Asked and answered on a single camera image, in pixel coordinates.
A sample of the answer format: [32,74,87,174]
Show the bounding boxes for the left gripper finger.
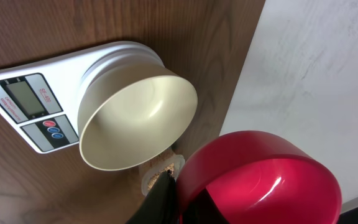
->
[126,170,177,224]

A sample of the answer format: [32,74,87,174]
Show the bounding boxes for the red measuring scoop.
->
[177,131,342,224]

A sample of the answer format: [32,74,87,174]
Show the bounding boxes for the cream bowl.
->
[77,63,198,171]

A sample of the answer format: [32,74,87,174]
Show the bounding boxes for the white digital kitchen scale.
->
[0,41,163,154]

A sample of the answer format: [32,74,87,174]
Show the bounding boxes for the soybeans in container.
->
[147,148,175,191]

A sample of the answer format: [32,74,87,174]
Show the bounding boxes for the clear plastic container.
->
[139,147,185,196]

